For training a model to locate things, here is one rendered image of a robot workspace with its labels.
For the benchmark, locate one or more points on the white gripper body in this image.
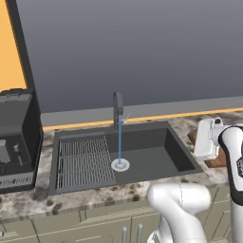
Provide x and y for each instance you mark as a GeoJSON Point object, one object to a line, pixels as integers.
{"type": "Point", "coordinates": [204, 140]}

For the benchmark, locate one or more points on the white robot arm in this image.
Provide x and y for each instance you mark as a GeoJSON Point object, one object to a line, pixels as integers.
{"type": "Point", "coordinates": [180, 202]}

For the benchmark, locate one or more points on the brown wooden cutting board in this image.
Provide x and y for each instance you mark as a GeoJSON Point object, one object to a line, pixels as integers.
{"type": "Point", "coordinates": [218, 163]}

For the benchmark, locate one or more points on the dark grey sink basin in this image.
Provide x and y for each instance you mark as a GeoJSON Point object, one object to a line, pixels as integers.
{"type": "Point", "coordinates": [148, 164]}

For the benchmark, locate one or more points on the round silver sink drain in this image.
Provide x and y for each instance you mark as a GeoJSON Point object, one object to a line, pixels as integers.
{"type": "Point", "coordinates": [124, 166]}

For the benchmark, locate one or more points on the dark grey sink faucet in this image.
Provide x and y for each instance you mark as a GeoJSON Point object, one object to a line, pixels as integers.
{"type": "Point", "coordinates": [117, 101]}

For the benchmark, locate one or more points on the beige panel under sink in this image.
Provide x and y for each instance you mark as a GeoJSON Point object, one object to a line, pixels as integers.
{"type": "Point", "coordinates": [120, 216]}

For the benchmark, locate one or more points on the beige cupboard front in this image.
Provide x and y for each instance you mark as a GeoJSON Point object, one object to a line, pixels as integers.
{"type": "Point", "coordinates": [218, 218]}

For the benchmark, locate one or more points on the blue water stream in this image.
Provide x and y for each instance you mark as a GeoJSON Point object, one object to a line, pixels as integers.
{"type": "Point", "coordinates": [120, 139]}

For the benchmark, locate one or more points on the beige cupboard door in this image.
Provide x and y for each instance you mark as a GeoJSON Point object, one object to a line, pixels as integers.
{"type": "Point", "coordinates": [147, 228]}
{"type": "Point", "coordinates": [95, 232]}

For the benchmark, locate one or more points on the beige drawer front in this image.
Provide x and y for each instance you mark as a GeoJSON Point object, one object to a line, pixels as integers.
{"type": "Point", "coordinates": [57, 221]}

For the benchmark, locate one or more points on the black coffee machine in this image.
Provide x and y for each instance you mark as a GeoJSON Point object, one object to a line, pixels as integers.
{"type": "Point", "coordinates": [19, 126]}

